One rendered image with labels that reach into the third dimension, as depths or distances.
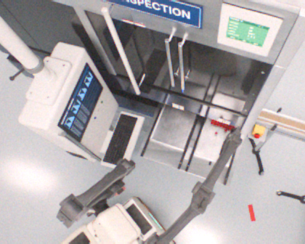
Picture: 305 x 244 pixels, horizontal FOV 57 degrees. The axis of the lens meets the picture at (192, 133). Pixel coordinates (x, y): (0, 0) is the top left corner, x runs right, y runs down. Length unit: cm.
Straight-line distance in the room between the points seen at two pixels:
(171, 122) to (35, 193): 172
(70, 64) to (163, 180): 165
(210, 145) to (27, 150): 208
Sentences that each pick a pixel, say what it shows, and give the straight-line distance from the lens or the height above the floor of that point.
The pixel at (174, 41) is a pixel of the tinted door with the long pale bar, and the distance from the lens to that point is 136.
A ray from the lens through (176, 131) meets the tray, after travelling 207.
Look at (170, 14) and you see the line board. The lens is 121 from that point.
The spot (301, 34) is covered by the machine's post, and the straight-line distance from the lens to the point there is 111.
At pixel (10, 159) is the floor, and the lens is 348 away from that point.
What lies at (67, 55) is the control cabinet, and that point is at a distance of 169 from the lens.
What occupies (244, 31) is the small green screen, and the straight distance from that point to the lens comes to 113.
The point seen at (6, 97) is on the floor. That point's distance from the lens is 379.
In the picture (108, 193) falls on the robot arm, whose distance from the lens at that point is 161.
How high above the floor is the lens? 283
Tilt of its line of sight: 71 degrees down
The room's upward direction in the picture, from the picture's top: straight up
